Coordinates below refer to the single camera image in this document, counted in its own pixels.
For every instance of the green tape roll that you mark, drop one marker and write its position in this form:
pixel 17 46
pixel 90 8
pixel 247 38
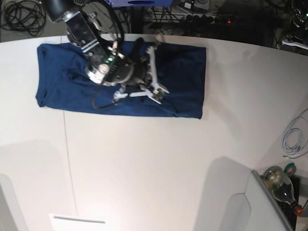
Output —
pixel 290 169

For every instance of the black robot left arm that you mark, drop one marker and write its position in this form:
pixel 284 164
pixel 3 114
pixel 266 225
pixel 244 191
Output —
pixel 296 35

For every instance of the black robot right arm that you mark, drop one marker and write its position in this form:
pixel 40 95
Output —
pixel 108 66

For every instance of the blue plastic crate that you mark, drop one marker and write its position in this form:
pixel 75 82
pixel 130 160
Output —
pixel 139 3

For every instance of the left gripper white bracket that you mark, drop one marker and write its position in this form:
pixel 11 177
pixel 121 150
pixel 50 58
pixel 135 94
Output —
pixel 293 41

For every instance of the dark blue t-shirt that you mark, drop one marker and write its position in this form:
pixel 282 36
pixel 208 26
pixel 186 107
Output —
pixel 63 83

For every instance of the black power strip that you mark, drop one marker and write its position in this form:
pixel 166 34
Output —
pixel 204 19

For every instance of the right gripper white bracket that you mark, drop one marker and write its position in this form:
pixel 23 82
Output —
pixel 136 74

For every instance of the black table leg post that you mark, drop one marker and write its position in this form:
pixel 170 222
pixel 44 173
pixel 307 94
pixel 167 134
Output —
pixel 137 19

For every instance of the clear glass bottle red cap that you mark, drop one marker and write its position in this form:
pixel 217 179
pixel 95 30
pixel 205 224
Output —
pixel 281 188

